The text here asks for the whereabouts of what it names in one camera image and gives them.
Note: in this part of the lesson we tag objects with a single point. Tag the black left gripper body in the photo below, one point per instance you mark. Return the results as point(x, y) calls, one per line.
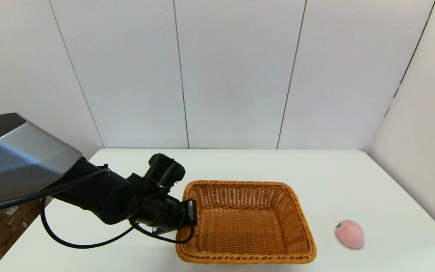
point(157, 211)

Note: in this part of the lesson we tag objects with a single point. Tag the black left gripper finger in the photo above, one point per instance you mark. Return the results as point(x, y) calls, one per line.
point(189, 213)

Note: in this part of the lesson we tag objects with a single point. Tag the orange wicker basket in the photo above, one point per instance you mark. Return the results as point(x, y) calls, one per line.
point(240, 230)

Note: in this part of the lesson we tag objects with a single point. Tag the pink toy peach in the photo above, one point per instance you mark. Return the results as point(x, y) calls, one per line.
point(350, 234)

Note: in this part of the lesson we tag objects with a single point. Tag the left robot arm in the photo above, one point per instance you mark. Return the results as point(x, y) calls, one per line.
point(17, 158)

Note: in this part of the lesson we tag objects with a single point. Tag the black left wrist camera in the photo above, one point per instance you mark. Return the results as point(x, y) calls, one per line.
point(164, 170)

